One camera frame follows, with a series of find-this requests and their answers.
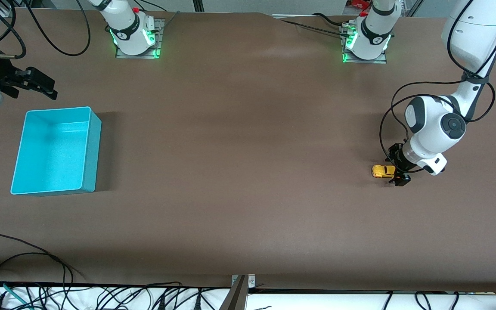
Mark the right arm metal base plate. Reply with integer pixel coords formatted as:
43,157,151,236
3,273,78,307
115,18,165,60

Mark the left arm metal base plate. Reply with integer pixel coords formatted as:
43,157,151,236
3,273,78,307
340,24,388,65

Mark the metal table clamp bracket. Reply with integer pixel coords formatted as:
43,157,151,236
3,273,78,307
218,274,256,310

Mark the straight black base cable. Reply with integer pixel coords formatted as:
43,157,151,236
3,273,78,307
280,19,353,38

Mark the teal cable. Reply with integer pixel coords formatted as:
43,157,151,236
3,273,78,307
0,280,34,310

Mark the small black cable loop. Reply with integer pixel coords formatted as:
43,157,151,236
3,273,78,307
0,252,74,310

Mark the long looping black cable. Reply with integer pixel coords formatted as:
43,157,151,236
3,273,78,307
23,0,92,57

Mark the teal plastic storage bin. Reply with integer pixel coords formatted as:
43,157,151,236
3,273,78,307
10,106,102,197

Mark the curved black base cable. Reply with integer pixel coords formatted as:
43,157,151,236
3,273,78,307
312,12,348,28

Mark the brown table cover mat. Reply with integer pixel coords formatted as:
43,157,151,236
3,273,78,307
0,8,496,294

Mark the thin black base cable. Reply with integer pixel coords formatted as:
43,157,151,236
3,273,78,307
138,0,180,31

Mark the yellow beetle toy car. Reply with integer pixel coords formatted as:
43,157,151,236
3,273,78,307
371,164,397,179

